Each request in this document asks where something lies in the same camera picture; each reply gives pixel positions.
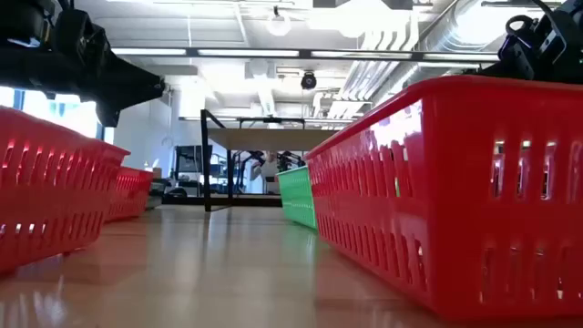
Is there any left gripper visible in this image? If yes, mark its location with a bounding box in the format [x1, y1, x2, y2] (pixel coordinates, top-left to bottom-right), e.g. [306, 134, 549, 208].
[0, 8, 167, 129]

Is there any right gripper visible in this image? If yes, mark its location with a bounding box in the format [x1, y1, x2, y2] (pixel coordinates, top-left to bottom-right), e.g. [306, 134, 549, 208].
[464, 0, 583, 86]

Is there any red plastic basket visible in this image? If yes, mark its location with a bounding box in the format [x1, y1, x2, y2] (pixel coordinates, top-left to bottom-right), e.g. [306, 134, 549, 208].
[0, 105, 131, 274]
[104, 166, 155, 224]
[303, 75, 583, 320]

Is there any green plastic basket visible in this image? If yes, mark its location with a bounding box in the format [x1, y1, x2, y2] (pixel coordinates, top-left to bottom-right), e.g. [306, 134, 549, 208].
[276, 165, 319, 231]

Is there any wooden shelf with black legs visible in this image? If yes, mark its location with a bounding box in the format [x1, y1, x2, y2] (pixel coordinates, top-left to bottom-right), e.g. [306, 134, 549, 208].
[199, 108, 341, 213]

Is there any bright window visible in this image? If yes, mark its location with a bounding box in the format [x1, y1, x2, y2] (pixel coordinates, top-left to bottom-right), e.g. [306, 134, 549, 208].
[0, 85, 115, 145]

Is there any dark computer monitor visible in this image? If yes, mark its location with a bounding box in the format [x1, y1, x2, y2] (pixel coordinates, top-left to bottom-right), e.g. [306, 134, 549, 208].
[175, 144, 202, 175]

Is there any long overhead light bar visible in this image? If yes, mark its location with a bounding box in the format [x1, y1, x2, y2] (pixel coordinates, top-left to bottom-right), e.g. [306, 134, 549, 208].
[111, 46, 502, 64]

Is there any person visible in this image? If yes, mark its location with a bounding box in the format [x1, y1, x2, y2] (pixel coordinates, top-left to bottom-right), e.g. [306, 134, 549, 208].
[249, 151, 280, 195]

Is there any round white ceiling lamp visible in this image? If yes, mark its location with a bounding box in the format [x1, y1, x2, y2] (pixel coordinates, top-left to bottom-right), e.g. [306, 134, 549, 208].
[266, 6, 292, 37]

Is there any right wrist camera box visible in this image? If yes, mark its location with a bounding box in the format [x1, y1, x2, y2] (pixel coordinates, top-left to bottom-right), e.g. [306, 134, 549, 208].
[497, 15, 538, 82]

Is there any silver ventilation duct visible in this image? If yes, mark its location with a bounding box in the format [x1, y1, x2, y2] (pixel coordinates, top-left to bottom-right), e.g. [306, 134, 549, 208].
[416, 0, 506, 87]

